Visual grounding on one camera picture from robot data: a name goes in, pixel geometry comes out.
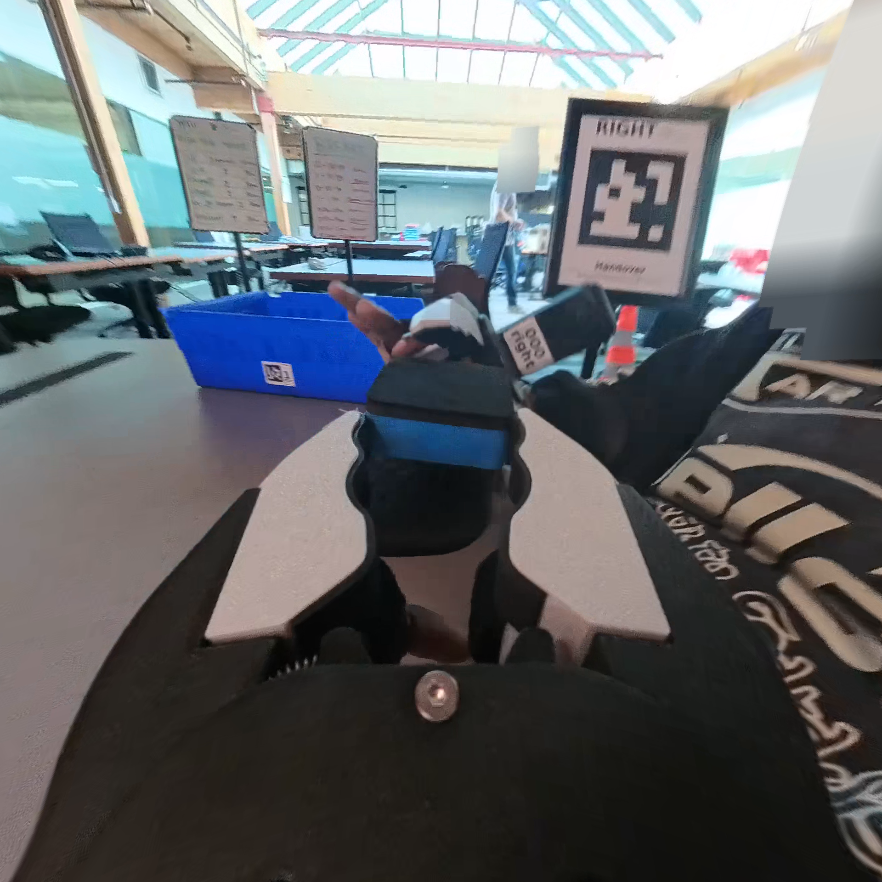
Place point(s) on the orange traffic cone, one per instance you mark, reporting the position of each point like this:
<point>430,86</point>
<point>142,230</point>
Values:
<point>623,338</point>

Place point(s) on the person's right forearm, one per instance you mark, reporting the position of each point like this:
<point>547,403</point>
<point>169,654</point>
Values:
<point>648,393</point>

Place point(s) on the blue plastic bin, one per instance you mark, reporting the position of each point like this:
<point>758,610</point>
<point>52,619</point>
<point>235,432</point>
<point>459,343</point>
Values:
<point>276,345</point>

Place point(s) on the brown leather chair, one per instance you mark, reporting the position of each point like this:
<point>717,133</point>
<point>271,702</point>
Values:
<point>462,283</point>

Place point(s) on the printed marker sign board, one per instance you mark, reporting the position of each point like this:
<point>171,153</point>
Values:
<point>634,200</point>

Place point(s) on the blue black eraser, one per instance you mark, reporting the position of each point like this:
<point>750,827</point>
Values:
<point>441,414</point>

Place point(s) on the person's right hand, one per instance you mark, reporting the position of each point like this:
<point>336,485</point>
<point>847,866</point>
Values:
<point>365,320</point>

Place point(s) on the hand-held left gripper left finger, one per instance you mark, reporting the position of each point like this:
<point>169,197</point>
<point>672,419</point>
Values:
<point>296,551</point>

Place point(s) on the long wooden office desk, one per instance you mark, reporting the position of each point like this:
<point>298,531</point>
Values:
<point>97,262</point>

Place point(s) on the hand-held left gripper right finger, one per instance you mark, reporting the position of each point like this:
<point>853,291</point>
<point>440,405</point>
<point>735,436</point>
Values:
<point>586,551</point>

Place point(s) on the written whiteboard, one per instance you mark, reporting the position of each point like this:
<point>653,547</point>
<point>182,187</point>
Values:
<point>339,182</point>
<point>218,172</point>

